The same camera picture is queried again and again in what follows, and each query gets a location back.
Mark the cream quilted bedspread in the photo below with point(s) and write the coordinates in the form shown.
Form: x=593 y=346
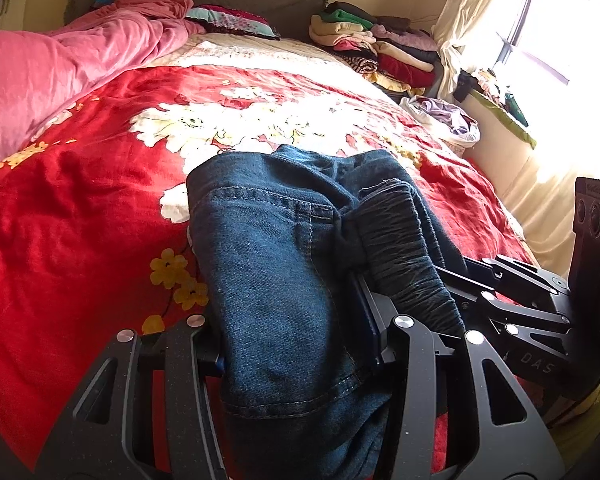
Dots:
x=280 y=52

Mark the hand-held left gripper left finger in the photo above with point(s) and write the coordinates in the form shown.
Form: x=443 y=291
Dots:
x=195 y=360

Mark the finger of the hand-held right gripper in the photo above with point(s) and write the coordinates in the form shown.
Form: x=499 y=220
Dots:
x=520 y=277
x=530 y=317

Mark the pile of folded clothes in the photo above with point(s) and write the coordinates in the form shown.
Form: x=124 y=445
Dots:
x=375 y=45

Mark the window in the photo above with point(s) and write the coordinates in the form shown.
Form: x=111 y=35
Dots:
x=570 y=20

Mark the red floral bedsheet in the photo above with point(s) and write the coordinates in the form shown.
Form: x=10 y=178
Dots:
x=80 y=240

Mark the white bag with clothes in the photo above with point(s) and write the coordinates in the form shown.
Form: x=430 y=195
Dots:
x=445 y=122

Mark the pink duvet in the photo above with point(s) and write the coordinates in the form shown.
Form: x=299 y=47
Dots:
x=45 y=65

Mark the green-trimmed cloth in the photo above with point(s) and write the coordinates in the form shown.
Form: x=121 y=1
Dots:
x=505 y=110

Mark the colourful patterned pillow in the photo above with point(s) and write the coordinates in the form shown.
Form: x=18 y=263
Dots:
x=235 y=20

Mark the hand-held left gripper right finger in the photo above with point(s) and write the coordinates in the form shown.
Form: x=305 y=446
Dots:
x=375 y=330

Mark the blue denim pants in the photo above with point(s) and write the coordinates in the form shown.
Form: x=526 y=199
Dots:
x=260 y=260

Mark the cream curtain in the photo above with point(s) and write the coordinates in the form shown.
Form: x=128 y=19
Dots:
x=555 y=180

